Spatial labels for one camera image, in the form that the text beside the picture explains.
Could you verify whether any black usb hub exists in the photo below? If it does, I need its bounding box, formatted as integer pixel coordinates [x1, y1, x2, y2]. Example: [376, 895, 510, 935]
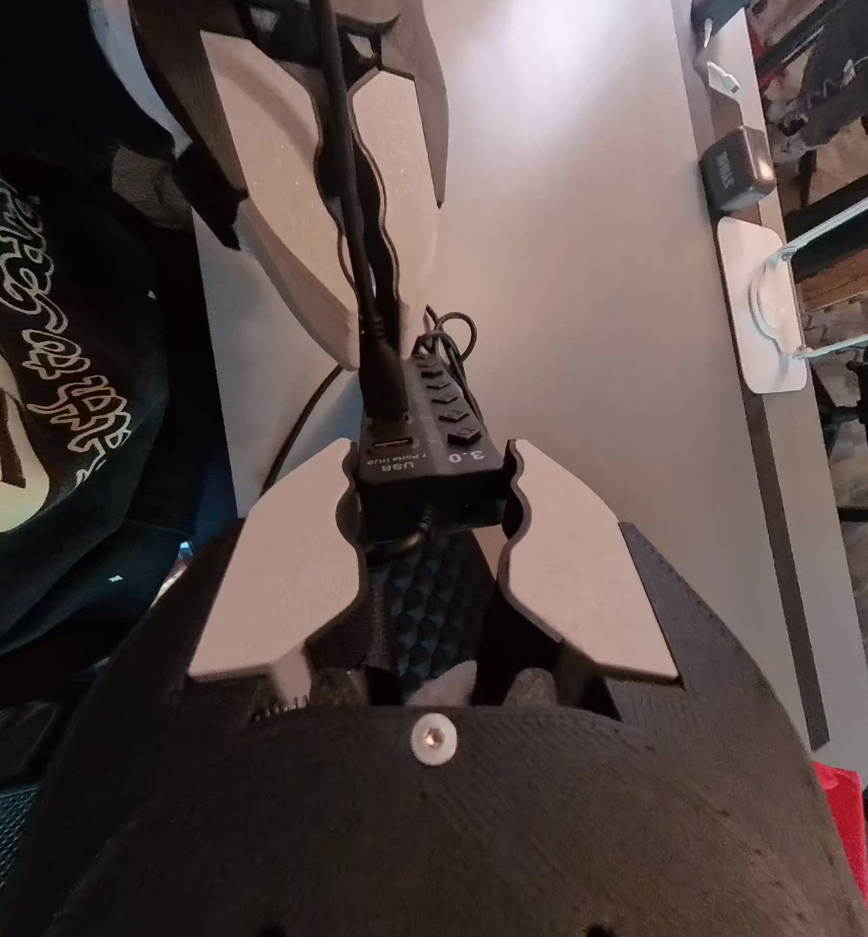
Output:
[352, 350, 514, 544]

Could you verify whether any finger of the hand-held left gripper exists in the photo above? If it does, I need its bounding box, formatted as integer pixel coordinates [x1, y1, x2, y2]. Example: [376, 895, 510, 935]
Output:
[200, 33, 367, 372]
[349, 68, 444, 352]

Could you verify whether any thin black cable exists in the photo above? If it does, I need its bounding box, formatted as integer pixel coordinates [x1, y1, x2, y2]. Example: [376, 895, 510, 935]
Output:
[257, 364, 348, 500]

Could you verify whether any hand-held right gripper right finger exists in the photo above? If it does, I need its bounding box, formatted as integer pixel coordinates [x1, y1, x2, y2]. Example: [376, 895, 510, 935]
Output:
[496, 438, 681, 685]

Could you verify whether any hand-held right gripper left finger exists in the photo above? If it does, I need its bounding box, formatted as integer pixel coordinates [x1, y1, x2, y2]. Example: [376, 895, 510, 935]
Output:
[187, 438, 366, 696]

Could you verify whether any red plastic bin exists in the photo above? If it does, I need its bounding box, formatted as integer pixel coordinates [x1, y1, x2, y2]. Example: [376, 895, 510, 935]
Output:
[810, 761, 868, 916]

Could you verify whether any thick black usb cable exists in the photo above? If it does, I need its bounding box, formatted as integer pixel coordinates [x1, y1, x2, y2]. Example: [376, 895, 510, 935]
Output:
[308, 0, 410, 427]

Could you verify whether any person's right hand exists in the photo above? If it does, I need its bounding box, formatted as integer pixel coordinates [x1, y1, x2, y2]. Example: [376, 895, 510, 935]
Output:
[410, 659, 479, 707]

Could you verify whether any black braided hub cable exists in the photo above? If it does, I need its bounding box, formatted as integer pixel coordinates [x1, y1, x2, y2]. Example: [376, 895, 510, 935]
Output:
[364, 306, 480, 566]

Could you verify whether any black power adapter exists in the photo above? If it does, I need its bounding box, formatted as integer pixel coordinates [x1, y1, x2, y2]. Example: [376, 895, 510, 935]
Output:
[699, 124, 777, 218]

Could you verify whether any black hex-patterned pouch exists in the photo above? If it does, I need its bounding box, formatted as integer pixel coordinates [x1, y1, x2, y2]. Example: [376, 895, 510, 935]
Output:
[366, 533, 501, 682]

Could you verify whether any instruction sheet on stand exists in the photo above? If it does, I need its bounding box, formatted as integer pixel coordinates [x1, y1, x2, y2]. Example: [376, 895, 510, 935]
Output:
[715, 174, 868, 396]

